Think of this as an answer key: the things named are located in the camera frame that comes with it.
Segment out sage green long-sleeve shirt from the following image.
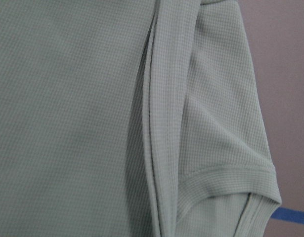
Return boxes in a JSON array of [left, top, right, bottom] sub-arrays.
[[0, 0, 281, 237]]

